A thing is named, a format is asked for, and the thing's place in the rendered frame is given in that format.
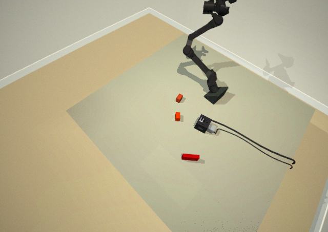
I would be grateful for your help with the red rectangular block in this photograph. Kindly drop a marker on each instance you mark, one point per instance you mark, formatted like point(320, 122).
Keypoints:
point(190, 157)

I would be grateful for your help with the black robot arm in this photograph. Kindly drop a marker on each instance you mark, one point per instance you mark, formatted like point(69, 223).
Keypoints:
point(208, 8)

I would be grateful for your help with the black cable with grey plug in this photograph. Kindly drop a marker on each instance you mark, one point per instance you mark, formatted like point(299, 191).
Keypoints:
point(212, 128)

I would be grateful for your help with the orange-red block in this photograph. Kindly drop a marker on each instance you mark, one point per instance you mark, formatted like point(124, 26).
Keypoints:
point(177, 116)

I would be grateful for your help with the red-brown block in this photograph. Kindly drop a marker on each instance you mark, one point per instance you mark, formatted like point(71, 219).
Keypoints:
point(179, 98)

